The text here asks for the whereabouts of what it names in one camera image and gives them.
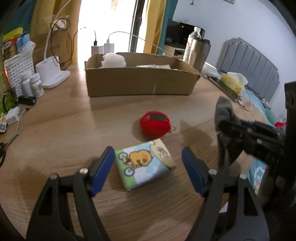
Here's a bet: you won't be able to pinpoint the cartoon duck tissue pack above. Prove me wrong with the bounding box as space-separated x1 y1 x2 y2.
115 138 176 191

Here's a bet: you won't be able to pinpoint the white perforated storage basket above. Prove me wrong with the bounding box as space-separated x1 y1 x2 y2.
4 54 35 96

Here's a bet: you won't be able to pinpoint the stainless steel tumbler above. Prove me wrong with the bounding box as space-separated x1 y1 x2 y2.
188 39 211 72

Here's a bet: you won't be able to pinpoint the white pill bottle rear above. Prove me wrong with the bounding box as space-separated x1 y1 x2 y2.
21 70 34 96

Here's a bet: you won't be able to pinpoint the green snack package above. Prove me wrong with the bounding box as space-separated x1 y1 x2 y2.
0 72 18 113

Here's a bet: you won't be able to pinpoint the yellow tissue pack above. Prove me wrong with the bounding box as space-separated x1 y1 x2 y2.
220 72 248 96

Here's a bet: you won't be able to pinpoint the white phone charging cable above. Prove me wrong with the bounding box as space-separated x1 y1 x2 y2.
238 89 253 112

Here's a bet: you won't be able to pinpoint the black smartphone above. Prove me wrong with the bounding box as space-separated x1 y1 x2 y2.
204 75 242 103

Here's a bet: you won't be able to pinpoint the white desk lamp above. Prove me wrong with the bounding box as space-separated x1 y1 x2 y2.
36 1 70 89

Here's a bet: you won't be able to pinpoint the white foam sheet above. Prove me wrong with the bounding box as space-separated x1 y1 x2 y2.
137 64 171 70
101 53 126 68

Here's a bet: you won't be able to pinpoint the grey padded headboard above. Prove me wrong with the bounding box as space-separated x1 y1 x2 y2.
216 38 280 102

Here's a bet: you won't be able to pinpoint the white power adapter on table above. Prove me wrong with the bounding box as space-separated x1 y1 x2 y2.
6 106 20 125

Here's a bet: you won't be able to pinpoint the black cylindrical device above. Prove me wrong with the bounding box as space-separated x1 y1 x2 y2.
18 95 36 106

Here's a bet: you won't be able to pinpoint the white charger with black cable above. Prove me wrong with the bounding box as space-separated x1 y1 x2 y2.
91 31 104 55

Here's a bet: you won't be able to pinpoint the white pill bottle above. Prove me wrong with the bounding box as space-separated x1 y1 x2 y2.
30 73 44 98
21 70 34 96

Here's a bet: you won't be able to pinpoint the brown cardboard box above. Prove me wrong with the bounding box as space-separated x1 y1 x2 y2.
85 53 200 97

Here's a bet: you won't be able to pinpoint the grey sock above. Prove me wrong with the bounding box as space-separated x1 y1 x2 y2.
214 96 243 173

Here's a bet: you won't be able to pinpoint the red plush ball keychain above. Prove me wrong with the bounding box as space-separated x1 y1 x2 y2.
139 111 176 140

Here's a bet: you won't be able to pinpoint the black scissors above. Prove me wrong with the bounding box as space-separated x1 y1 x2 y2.
0 130 22 167

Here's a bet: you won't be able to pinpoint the black television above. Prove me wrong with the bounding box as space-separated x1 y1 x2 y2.
165 20 195 49

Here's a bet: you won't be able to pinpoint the clear plastic water bottle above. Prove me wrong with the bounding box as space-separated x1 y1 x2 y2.
183 27 202 63

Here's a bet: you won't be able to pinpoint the white plastic container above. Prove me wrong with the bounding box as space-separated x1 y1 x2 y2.
201 62 221 79

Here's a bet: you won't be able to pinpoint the white pill bottle front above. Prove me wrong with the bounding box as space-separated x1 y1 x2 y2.
30 73 44 98

